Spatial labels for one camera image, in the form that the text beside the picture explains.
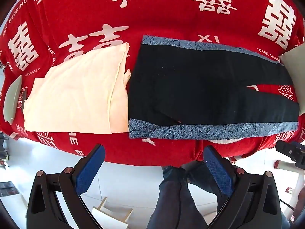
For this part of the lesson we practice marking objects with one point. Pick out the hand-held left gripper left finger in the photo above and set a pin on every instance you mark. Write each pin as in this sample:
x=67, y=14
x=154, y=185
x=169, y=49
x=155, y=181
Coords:
x=89, y=169

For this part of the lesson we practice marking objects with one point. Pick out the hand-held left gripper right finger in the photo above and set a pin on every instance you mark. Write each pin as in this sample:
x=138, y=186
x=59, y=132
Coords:
x=218, y=169

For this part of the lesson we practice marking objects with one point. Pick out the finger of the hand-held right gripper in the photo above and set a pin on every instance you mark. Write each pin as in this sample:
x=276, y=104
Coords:
x=289, y=150

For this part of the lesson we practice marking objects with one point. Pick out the black pants with blue trim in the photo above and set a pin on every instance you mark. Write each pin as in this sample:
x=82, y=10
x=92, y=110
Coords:
x=190, y=88

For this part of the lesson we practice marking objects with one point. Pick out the white rack with red caps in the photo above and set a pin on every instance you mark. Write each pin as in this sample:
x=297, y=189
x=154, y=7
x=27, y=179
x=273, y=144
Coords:
x=289, y=167

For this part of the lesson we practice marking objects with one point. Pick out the person's legs in jeans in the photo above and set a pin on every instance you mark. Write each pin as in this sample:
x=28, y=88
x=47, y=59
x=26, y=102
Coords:
x=174, y=195

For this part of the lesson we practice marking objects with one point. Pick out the cream folded cloth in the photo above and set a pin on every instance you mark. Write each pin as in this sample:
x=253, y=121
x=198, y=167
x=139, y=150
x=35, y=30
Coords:
x=76, y=95

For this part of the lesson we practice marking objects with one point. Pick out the red printed blanket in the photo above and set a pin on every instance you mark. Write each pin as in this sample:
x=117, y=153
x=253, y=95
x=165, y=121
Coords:
x=154, y=16

